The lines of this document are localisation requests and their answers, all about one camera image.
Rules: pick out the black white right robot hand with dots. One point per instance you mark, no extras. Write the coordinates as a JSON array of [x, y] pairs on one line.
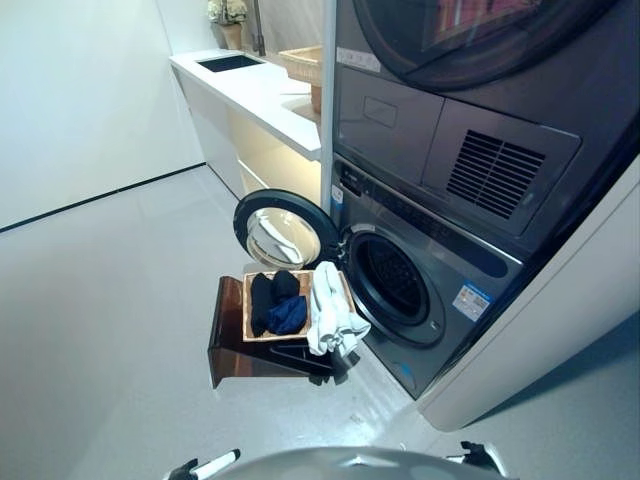
[[480, 450]]

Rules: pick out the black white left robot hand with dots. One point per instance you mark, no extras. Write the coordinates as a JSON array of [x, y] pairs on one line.
[[215, 462]]

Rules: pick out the blue garment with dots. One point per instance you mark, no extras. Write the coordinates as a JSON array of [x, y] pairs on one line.
[[287, 315]]

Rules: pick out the white garment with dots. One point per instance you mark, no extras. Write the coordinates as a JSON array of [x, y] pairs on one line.
[[330, 310]]

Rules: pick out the grey front-load washing machine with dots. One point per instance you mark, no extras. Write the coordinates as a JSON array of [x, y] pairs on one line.
[[465, 280]]

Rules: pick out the small blue sticker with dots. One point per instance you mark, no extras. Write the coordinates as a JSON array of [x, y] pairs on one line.
[[407, 374]]

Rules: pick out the silver robot torso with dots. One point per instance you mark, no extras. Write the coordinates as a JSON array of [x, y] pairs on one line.
[[360, 465]]

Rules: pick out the brown acrylic stand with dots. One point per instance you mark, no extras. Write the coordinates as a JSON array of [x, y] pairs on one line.
[[230, 320]]

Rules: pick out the large blue energy label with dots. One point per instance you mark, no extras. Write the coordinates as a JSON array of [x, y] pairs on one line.
[[472, 297]]

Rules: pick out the black folded garment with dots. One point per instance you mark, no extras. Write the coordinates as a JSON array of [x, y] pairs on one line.
[[259, 305]]

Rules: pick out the rectangular wicker laundry basket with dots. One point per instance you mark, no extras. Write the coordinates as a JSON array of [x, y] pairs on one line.
[[345, 300]]

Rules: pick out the round glass washer door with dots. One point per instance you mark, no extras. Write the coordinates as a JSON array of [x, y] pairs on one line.
[[260, 205]]

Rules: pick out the blue white code label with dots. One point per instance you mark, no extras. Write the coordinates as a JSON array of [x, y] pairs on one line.
[[337, 195]]

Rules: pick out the grey stacked dryer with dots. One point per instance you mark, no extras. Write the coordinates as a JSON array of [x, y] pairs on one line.
[[400, 125]]

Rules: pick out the white counter cabinet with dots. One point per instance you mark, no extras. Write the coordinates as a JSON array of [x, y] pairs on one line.
[[240, 100]]

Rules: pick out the brown woven pot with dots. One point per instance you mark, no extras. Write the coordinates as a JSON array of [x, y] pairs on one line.
[[316, 99]]

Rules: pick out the dark rectangular sink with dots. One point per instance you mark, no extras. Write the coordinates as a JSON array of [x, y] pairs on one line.
[[230, 63]]

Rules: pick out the shallow wicker tray basket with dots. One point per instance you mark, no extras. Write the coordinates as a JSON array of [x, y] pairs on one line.
[[302, 62]]

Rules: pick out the white dryer label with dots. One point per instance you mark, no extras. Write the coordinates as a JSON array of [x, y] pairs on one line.
[[357, 58]]

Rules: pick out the metal faucet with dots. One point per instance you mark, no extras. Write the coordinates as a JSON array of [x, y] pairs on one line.
[[257, 25]]

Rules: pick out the potted white flower plant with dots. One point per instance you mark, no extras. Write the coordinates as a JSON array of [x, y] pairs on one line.
[[227, 20]]

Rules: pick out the black metal frame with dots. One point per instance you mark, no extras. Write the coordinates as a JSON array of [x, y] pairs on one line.
[[300, 357]]

